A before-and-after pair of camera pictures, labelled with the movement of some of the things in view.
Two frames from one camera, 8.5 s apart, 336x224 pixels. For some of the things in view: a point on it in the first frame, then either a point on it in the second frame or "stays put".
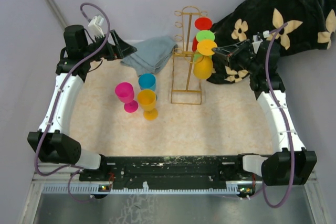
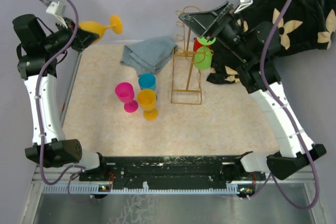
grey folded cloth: x=152 y=55 stays put
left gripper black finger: x=124 y=49 -> x=83 y=38
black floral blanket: x=296 y=10 stays put
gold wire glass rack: x=186 y=88 stays put
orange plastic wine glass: x=202 y=70 -> x=100 y=28
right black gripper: x=233 y=51 -> x=209 y=24
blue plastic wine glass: x=147 y=81 stays put
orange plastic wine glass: x=147 y=98 stays put
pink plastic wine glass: x=124 y=92 stays put
